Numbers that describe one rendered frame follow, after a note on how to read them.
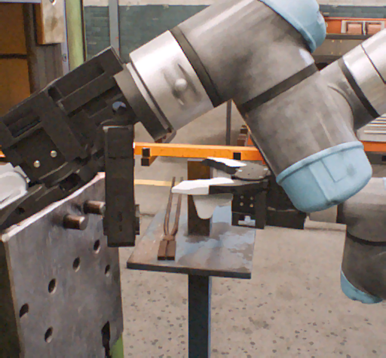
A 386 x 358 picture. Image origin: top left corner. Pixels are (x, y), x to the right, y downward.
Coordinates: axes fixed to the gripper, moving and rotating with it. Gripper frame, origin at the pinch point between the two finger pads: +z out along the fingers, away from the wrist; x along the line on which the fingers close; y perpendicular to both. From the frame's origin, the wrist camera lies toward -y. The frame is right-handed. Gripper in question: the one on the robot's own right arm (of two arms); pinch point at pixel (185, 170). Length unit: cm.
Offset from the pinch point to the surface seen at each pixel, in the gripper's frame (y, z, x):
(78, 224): 12.7, 21.1, -0.3
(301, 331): 100, -16, 100
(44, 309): 26.5, 24.6, -8.8
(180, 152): 5.9, 11.3, 29.2
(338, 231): 100, -28, 205
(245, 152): 5.2, -3.4, 31.4
